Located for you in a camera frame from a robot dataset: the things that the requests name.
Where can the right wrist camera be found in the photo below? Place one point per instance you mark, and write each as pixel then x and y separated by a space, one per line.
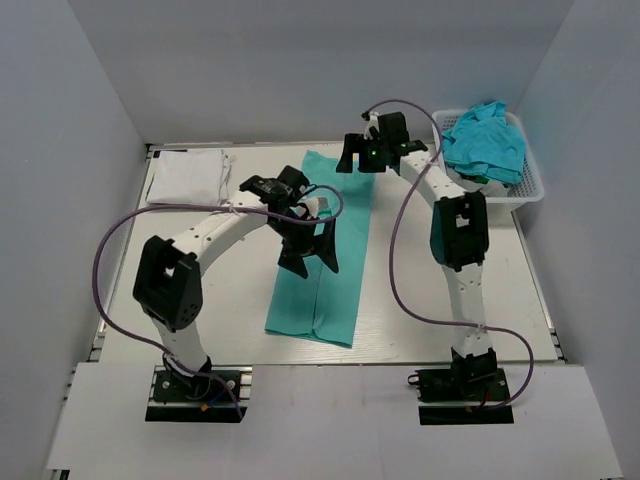
pixel 371 131

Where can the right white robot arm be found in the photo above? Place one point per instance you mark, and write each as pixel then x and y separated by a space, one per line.
pixel 459 236

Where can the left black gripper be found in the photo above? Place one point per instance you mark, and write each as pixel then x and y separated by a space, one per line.
pixel 304 244

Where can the grey shirt in basket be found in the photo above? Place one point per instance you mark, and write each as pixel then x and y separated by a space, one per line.
pixel 488 187

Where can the white plastic basket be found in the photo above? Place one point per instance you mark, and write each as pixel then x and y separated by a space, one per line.
pixel 530 188

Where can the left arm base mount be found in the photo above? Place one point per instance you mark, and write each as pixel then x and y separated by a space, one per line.
pixel 207 402

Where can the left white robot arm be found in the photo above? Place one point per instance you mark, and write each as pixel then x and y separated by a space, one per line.
pixel 168 283

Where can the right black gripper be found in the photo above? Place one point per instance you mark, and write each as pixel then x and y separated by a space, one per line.
pixel 357 151

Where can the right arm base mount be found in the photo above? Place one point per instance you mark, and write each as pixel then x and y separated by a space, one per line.
pixel 444 401

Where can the folded white t shirt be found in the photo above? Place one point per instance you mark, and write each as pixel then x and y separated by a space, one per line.
pixel 194 177

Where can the blue t shirt in basket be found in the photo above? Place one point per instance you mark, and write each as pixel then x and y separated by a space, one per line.
pixel 483 144

